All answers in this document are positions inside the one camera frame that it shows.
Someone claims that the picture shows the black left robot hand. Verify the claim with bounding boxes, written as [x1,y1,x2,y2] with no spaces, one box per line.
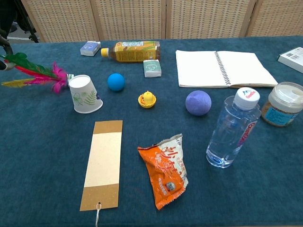
[0,35,16,71]

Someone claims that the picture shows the colourful feather shuttlecock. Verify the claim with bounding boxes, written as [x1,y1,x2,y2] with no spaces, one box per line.
[0,52,75,95]

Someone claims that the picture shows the black tripod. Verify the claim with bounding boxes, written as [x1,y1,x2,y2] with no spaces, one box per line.
[0,0,40,44]

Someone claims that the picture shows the blue tissue pack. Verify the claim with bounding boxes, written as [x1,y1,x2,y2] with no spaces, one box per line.
[80,41,102,57]

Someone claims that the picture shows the white paper cup leaf print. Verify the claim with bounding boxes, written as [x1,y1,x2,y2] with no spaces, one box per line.
[68,74,104,114]

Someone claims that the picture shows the blue ball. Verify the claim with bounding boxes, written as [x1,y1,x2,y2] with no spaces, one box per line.
[107,72,126,92]

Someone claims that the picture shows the teal tablecloth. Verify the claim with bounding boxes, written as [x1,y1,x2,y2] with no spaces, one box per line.
[0,35,303,227]

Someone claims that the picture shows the wicker folding screen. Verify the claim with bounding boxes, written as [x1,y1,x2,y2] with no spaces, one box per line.
[20,0,303,44]

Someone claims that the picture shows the yellow tea bottle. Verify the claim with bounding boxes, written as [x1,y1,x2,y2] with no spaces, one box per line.
[100,41,162,64]

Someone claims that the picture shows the green tissue pack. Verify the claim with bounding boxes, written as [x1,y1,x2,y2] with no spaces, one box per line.
[143,59,163,79]

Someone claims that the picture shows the yellow chick toy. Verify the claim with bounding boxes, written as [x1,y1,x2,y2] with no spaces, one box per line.
[137,90,158,109]

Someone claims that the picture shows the open spiral notebook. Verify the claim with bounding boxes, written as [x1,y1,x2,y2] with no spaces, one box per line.
[175,49,279,89]

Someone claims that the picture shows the purple foam ball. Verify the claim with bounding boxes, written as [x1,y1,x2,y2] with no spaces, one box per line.
[185,90,213,117]

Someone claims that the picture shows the orange snack bag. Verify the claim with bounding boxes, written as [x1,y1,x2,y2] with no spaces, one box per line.
[137,133,189,211]

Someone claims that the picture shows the clear plastic water bottle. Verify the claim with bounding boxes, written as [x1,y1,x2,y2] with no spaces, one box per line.
[205,87,261,169]

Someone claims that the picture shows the clear jar white lid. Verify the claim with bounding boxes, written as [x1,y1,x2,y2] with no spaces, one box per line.
[260,81,303,128]

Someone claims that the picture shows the white cardboard box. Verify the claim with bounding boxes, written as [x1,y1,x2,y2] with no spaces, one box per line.
[277,46,303,74]

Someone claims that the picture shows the brown cream bookmark with string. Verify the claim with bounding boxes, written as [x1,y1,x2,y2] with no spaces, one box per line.
[79,120,124,227]

